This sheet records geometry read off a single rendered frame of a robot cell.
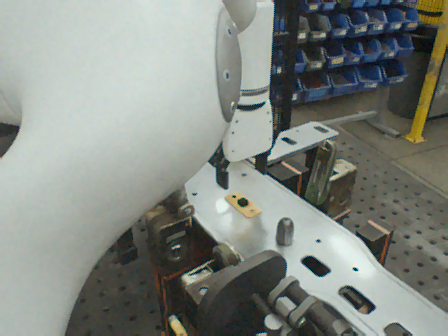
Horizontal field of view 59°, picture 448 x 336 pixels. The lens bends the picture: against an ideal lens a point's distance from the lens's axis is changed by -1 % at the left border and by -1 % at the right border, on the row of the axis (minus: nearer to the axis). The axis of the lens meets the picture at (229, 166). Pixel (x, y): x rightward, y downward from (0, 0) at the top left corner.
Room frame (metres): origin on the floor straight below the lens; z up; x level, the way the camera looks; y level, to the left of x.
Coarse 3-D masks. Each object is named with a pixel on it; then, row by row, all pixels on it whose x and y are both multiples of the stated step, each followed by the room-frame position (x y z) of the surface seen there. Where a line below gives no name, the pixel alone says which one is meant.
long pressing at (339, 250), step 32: (192, 192) 0.69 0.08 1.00; (224, 192) 0.69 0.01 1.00; (256, 192) 0.69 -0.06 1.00; (288, 192) 0.70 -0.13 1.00; (224, 224) 0.59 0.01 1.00; (256, 224) 0.59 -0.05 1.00; (320, 224) 0.59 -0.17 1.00; (288, 256) 0.50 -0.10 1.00; (320, 256) 0.50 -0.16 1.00; (352, 256) 0.50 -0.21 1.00; (320, 288) 0.43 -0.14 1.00; (384, 288) 0.43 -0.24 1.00; (352, 320) 0.37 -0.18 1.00; (384, 320) 0.37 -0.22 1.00; (416, 320) 0.37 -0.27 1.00
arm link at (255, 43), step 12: (264, 0) 0.64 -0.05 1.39; (264, 12) 0.62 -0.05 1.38; (252, 24) 0.61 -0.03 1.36; (264, 24) 0.62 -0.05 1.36; (240, 36) 0.61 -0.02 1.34; (252, 36) 0.61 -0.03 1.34; (264, 36) 0.62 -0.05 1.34; (240, 48) 0.61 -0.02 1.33; (252, 48) 0.61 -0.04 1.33; (264, 48) 0.62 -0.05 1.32; (252, 60) 0.61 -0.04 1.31; (264, 60) 0.62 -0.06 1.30; (252, 72) 0.61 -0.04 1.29; (264, 72) 0.62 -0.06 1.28; (252, 84) 0.61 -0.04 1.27; (264, 84) 0.62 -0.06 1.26
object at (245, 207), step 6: (228, 198) 0.67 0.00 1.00; (234, 198) 0.67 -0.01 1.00; (240, 198) 0.66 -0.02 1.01; (246, 198) 0.67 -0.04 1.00; (234, 204) 0.65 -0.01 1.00; (240, 204) 0.64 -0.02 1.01; (246, 204) 0.64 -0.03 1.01; (252, 204) 0.65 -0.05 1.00; (240, 210) 0.63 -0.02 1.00; (246, 210) 0.63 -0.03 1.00; (252, 210) 0.63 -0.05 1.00; (258, 210) 0.63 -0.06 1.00; (246, 216) 0.61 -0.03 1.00; (252, 216) 0.61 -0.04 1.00
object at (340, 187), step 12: (336, 168) 0.72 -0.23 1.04; (348, 168) 0.72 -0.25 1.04; (336, 180) 0.68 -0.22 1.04; (348, 180) 0.71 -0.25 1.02; (336, 192) 0.69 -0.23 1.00; (348, 192) 0.72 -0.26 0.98; (312, 204) 0.71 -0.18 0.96; (324, 204) 0.68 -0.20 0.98; (336, 204) 0.69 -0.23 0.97; (348, 204) 0.72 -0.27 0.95; (336, 216) 0.70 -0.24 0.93; (312, 264) 0.69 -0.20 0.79
